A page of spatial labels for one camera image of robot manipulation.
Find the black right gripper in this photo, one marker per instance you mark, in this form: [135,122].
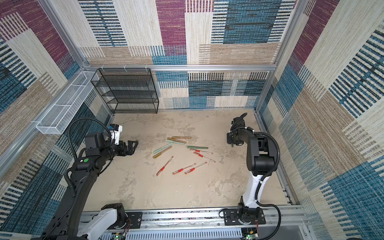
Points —
[230,141]

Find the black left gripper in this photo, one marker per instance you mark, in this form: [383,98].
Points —
[130,150]

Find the tan highlighter pen top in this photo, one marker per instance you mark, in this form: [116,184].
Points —
[181,137]

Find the tan highlighter pen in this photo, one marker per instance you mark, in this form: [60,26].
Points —
[181,137]
[161,152]
[176,140]

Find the dark green marker pen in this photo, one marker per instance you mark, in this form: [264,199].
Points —
[197,147]

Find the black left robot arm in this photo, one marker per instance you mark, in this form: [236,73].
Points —
[100,150]

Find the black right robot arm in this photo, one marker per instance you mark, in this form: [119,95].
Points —
[263,158]

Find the tan highlighter pen lower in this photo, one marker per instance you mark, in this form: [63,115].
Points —
[161,152]

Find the red pen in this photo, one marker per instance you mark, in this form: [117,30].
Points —
[201,151]
[180,170]
[196,167]
[200,155]
[157,174]

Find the mint highlighter pen upper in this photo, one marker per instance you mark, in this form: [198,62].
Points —
[174,142]

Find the mint highlighter pen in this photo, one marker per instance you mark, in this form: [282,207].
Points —
[174,142]
[162,148]

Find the mint highlighter pen lower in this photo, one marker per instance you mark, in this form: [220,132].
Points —
[162,148]

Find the red pen leftmost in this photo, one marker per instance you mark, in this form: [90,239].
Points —
[157,174]

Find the red pen middle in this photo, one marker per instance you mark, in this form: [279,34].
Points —
[180,170]

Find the red pen right lower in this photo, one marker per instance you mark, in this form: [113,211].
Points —
[196,167]

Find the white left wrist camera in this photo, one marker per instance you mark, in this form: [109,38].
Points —
[115,131]

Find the black wire mesh shelf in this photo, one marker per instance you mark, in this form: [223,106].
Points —
[127,91]

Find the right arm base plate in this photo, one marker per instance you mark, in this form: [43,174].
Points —
[247,216]

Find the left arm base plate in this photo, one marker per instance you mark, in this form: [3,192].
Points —
[133,221]

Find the white wire mesh basket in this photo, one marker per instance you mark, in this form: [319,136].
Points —
[59,116]

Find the aluminium front rail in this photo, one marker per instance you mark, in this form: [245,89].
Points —
[205,224]

